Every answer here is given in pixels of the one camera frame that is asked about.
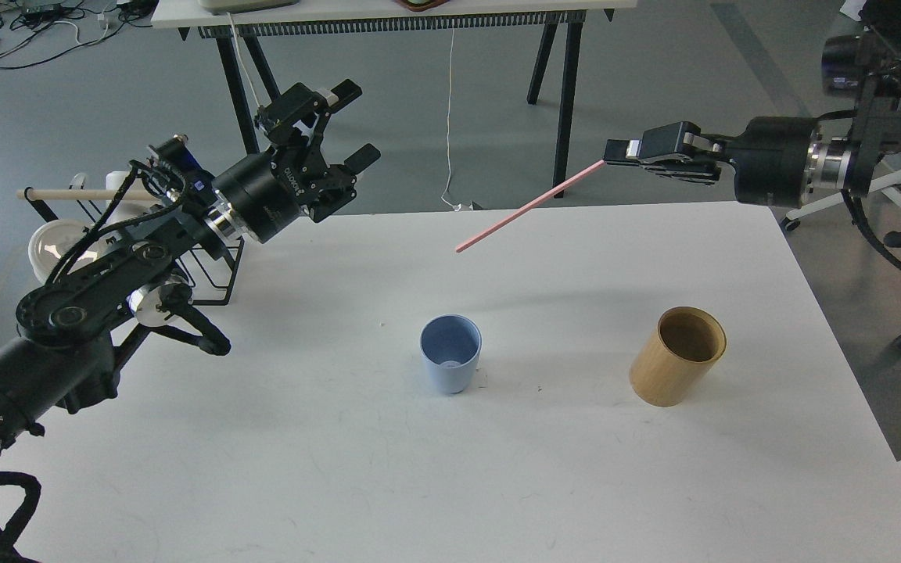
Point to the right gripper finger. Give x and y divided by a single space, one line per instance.
705 172
682 142

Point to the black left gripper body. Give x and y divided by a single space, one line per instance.
263 202

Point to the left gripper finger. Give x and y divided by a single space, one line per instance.
334 188
294 124

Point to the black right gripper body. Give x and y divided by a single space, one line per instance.
770 158

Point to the pink chopstick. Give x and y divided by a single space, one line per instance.
537 202

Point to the blue plastic cup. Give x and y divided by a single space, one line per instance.
450 347

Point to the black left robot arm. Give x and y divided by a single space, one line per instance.
121 281

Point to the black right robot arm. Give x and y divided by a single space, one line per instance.
850 143

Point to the white background table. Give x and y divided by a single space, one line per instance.
471 101

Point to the wooden cylinder holder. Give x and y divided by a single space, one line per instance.
684 345

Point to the white round bowl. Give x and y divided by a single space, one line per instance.
50 242

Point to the black wire dish rack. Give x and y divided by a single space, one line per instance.
211 278

